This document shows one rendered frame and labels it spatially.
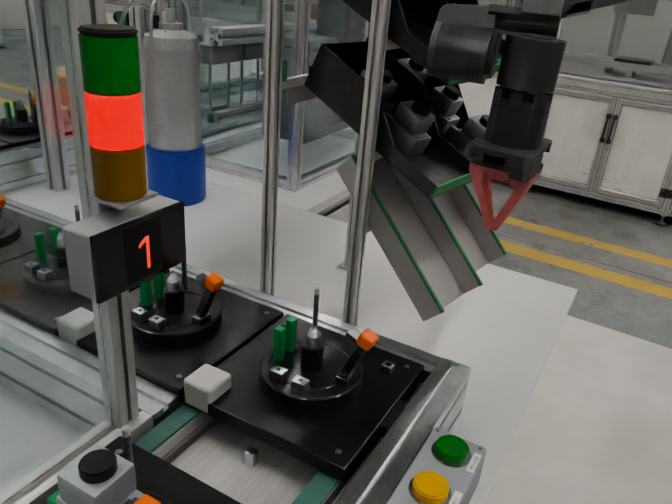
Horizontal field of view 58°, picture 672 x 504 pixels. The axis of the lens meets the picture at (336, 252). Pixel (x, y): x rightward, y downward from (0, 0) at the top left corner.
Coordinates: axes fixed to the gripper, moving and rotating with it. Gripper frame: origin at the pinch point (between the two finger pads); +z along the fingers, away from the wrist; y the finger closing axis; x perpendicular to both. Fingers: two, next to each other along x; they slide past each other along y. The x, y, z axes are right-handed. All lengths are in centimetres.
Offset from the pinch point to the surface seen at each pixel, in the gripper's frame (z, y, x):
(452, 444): 26.5, 5.7, 2.7
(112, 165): -4.8, 26.1, -29.8
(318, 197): 38, -81, -69
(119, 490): 17.6, 38.4, -16.8
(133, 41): -15.8, 23.6, -29.1
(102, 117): -9.2, 26.4, -30.3
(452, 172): 3.6, -25.7, -13.5
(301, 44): -3, -80, -78
